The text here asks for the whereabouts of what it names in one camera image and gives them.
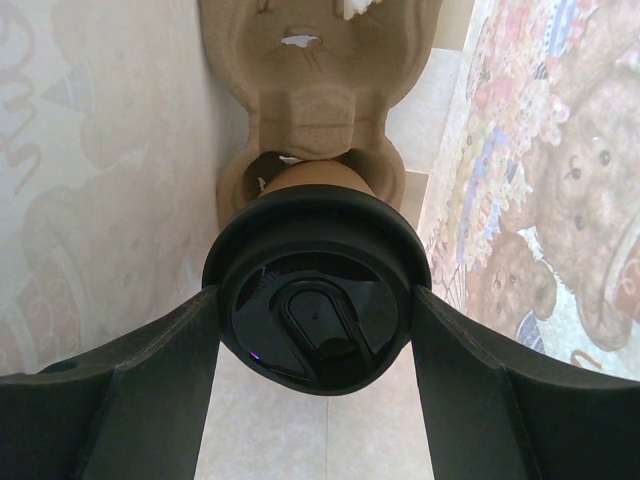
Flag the black plastic cup lid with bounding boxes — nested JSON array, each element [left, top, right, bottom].
[[202, 185, 431, 396]]

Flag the brown paper cup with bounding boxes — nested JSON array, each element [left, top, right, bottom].
[[261, 160, 374, 196]]

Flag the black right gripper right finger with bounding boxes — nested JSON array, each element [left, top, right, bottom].
[[411, 287, 639, 479]]

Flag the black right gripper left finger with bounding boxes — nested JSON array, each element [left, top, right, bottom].
[[1, 287, 220, 479]]

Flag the beige paper takeout bag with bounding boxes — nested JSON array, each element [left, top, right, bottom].
[[1, 1, 639, 479]]

